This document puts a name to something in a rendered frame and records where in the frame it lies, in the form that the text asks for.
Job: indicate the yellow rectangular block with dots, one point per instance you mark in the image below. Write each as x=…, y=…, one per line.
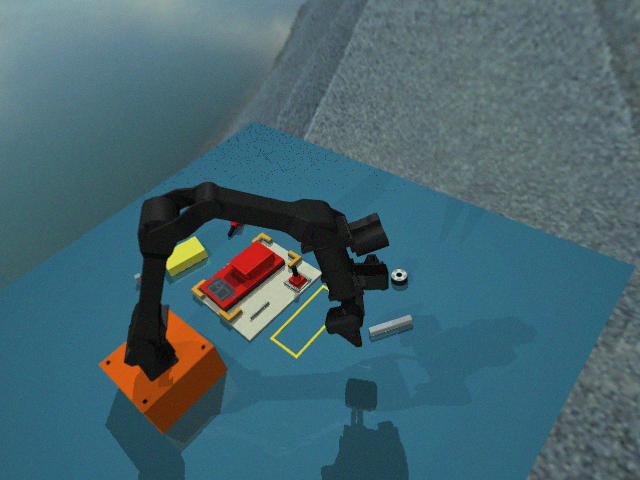
x=185, y=255

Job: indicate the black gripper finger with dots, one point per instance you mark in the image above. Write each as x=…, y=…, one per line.
x=353, y=337
x=359, y=301

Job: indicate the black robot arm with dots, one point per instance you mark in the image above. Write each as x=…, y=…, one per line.
x=318, y=227

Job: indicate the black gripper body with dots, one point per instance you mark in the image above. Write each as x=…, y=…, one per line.
x=349, y=315

